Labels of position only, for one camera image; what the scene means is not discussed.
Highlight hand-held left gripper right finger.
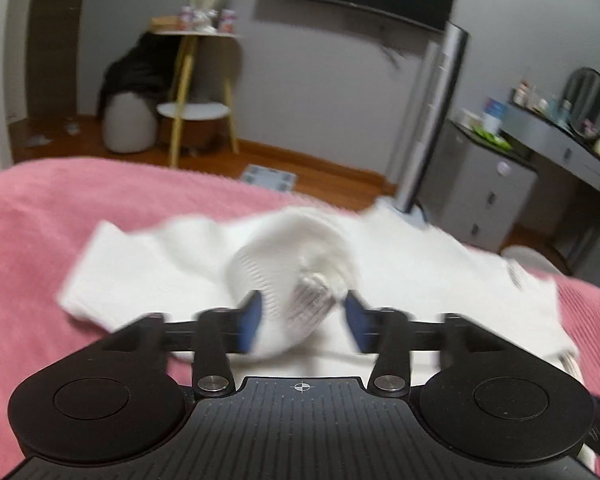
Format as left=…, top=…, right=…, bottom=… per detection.
left=342, top=290, right=507, bottom=399

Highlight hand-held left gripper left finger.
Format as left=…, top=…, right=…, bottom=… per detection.
left=97, top=290, right=263, bottom=399

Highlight white small garment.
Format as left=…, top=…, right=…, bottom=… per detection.
left=57, top=205, right=600, bottom=476

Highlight grey bathroom scale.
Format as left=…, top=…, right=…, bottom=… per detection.
left=240, top=163, right=299, bottom=195

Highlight white padded stool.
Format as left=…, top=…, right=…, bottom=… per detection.
left=500, top=245, right=564, bottom=276

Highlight grey drawer cabinet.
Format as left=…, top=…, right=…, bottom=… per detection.
left=419, top=120, right=539, bottom=252

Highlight grey tower air conditioner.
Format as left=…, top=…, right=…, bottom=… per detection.
left=384, top=22, right=469, bottom=217

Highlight white side table yellow legs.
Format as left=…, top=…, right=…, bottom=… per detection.
left=150, top=27, right=244, bottom=169

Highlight green packet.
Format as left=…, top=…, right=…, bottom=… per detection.
left=472, top=127, right=514, bottom=151

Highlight white round stool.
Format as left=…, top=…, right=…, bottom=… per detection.
left=102, top=91, right=160, bottom=155

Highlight pink ribbed blanket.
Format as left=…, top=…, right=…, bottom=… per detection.
left=0, top=156, right=600, bottom=480

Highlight blue white container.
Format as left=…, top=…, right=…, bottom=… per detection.
left=482, top=97, right=506, bottom=134

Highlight grey vanity desk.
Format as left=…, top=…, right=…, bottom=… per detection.
left=500, top=101, right=600, bottom=282

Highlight dark clothing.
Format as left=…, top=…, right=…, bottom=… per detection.
left=99, top=34, right=182, bottom=117

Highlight round mirror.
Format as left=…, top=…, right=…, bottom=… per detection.
left=562, top=67, right=600, bottom=139

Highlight dark brown door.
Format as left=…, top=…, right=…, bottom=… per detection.
left=27, top=0, right=89, bottom=122

